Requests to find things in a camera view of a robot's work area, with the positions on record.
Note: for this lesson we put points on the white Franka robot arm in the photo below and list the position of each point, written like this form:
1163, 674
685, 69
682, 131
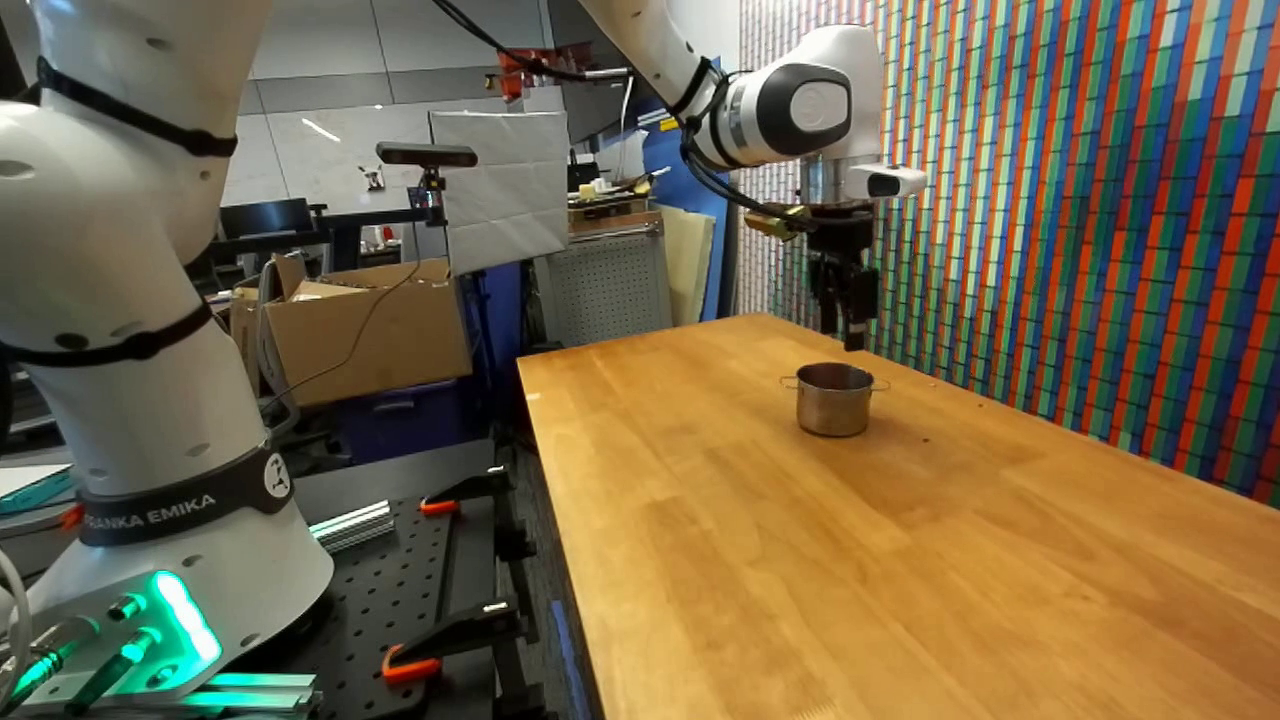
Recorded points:
121, 346

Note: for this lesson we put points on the blue upright panel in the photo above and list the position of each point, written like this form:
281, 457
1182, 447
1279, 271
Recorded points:
685, 225

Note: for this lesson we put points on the blue storage bin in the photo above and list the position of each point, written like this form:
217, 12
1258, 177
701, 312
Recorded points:
400, 420

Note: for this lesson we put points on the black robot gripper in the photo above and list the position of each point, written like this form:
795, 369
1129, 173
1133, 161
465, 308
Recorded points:
842, 255

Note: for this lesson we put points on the brown cardboard box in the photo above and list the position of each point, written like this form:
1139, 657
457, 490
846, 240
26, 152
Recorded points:
361, 333

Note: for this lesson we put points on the brass coloured wrist camera mount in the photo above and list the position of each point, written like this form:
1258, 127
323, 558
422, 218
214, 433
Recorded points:
777, 220

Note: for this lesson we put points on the black clamp with orange tip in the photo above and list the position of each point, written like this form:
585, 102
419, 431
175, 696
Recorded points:
465, 490
445, 645

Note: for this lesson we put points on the black perforated mounting board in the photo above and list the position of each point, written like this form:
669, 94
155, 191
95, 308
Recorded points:
400, 584

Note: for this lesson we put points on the beige flat board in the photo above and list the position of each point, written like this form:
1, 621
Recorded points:
689, 265

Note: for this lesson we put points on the small steel pot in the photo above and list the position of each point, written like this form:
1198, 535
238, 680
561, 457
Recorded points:
835, 401

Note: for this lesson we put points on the aluminium rail at robot base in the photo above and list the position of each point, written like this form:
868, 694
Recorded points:
255, 689

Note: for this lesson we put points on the translucent plastic panel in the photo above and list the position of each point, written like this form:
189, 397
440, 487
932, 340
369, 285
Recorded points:
504, 186

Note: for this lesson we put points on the black stereo camera on stand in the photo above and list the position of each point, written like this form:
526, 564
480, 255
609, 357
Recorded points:
426, 152

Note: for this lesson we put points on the short aluminium profile rail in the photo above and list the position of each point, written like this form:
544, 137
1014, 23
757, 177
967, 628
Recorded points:
354, 527

